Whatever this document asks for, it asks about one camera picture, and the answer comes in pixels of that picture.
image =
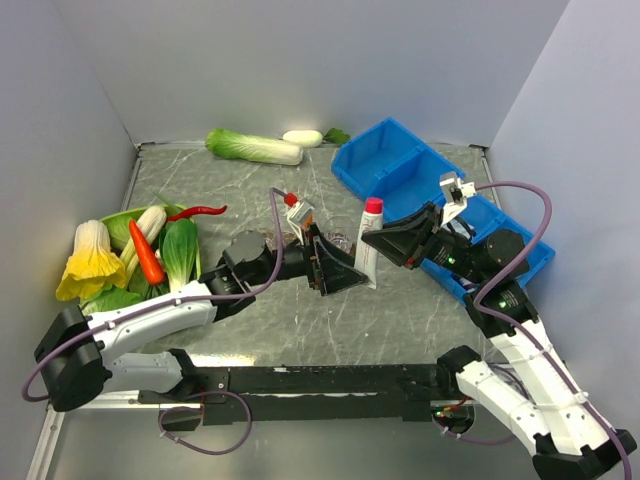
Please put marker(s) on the red chili pepper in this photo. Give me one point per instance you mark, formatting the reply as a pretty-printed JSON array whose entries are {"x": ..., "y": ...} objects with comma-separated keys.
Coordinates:
[{"x": 197, "y": 210}]

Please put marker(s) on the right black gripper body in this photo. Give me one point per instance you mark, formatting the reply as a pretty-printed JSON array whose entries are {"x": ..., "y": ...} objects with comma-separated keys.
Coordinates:
[{"x": 451, "y": 250}]

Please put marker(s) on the orange toothpaste tube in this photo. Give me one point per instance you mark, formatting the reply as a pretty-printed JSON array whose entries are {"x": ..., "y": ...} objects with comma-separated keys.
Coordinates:
[{"x": 308, "y": 220}]

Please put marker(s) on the bok choy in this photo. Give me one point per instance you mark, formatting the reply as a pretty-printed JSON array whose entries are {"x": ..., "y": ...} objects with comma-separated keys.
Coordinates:
[{"x": 178, "y": 249}]

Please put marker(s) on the green napa cabbage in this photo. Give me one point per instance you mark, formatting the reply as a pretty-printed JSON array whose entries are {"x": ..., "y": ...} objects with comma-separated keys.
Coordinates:
[{"x": 236, "y": 146}]

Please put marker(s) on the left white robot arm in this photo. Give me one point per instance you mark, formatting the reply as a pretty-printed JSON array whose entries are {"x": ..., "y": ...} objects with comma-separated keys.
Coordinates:
[{"x": 82, "y": 356}]

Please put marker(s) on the orange carrot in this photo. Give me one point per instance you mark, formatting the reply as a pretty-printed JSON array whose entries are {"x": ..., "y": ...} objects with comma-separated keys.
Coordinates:
[{"x": 149, "y": 264}]

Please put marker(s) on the yellow white cabbage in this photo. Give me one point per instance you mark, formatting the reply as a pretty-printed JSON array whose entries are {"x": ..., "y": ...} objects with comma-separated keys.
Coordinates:
[{"x": 92, "y": 266}]

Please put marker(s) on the green plastic basket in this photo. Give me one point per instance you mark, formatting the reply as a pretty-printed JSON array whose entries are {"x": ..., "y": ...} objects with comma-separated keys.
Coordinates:
[{"x": 117, "y": 225}]

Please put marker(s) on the blue compartment bin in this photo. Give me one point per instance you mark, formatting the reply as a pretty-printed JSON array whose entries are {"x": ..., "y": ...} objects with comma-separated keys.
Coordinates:
[{"x": 390, "y": 162}]

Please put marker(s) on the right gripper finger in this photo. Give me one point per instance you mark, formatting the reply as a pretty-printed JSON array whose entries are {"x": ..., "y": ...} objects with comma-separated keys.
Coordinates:
[
  {"x": 393, "y": 240},
  {"x": 425, "y": 235}
]

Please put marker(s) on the white corn cob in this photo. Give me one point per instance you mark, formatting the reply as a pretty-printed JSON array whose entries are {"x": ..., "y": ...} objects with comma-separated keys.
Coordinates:
[{"x": 150, "y": 224}]

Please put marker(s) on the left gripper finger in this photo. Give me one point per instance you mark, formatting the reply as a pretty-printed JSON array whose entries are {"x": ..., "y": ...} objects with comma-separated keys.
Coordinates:
[
  {"x": 332, "y": 269},
  {"x": 311, "y": 265}
]

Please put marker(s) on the white radish with leaves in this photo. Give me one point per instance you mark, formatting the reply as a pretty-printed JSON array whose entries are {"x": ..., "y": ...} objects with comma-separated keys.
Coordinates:
[{"x": 314, "y": 138}]

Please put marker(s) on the pale green cabbage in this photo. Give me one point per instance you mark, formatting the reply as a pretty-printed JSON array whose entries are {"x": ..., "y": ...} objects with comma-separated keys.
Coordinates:
[{"x": 108, "y": 299}]

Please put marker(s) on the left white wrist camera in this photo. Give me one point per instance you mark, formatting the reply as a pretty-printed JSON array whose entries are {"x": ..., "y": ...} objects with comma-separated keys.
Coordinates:
[{"x": 298, "y": 208}]

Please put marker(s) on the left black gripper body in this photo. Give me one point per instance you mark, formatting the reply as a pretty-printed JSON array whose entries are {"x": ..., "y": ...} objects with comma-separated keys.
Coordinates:
[{"x": 294, "y": 263}]

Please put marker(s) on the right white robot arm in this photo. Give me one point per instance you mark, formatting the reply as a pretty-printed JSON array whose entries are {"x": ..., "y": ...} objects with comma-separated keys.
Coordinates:
[{"x": 553, "y": 419}]

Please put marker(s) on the black base frame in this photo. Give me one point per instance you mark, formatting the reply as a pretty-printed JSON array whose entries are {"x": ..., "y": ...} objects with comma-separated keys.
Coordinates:
[{"x": 410, "y": 392}]

